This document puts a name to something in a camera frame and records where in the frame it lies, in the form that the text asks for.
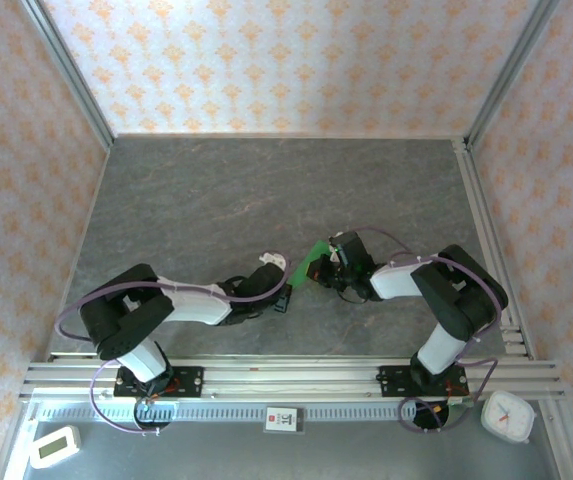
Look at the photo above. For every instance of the green paper sheet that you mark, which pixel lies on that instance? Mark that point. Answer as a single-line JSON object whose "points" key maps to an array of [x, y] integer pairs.
{"points": [[300, 275]]}

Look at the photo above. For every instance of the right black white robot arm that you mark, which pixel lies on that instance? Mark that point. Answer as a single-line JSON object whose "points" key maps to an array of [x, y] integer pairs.
{"points": [[401, 280]]}

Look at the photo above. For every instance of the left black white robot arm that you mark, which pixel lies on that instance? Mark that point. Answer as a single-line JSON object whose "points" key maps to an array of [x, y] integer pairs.
{"points": [[196, 305]]}

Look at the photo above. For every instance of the grey metal sheet panel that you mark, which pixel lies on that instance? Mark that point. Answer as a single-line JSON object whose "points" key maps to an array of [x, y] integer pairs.
{"points": [[266, 457]]}

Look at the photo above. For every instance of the white label card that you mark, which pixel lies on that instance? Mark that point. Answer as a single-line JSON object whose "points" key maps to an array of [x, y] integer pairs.
{"points": [[283, 419]]}

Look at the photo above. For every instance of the white analog clock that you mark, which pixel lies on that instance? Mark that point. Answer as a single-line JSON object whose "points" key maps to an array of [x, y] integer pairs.
{"points": [[508, 417]]}

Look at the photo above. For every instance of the white digital timer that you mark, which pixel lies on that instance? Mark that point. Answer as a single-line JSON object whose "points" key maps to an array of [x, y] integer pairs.
{"points": [[53, 447]]}

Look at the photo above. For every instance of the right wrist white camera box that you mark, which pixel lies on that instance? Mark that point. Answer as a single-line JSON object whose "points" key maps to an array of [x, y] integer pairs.
{"points": [[337, 252]]}

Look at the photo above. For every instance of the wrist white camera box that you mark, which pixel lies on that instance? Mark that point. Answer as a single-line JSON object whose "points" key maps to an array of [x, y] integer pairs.
{"points": [[273, 259], [337, 252]]}

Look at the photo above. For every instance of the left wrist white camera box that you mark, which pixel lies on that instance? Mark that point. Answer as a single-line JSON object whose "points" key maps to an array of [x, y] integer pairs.
{"points": [[273, 259]]}

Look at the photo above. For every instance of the aluminium mounting rail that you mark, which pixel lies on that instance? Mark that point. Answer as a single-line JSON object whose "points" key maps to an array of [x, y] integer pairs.
{"points": [[291, 372]]}

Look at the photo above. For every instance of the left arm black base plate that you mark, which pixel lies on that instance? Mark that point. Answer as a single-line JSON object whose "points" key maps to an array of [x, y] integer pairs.
{"points": [[188, 382]]}

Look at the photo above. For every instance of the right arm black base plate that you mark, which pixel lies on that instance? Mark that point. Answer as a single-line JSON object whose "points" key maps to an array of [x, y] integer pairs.
{"points": [[391, 382]]}

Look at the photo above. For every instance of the aluminium side rail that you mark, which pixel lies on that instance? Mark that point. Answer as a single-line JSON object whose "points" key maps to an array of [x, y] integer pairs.
{"points": [[478, 200]]}

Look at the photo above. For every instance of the right aluminium frame post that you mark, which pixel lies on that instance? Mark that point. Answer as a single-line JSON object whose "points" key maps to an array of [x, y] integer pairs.
{"points": [[508, 75]]}

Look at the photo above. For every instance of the aluminium frame post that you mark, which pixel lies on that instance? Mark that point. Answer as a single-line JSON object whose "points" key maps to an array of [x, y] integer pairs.
{"points": [[71, 75], [508, 75]]}

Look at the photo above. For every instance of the left aluminium frame post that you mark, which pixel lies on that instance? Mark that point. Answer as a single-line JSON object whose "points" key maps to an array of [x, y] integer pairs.
{"points": [[71, 75]]}

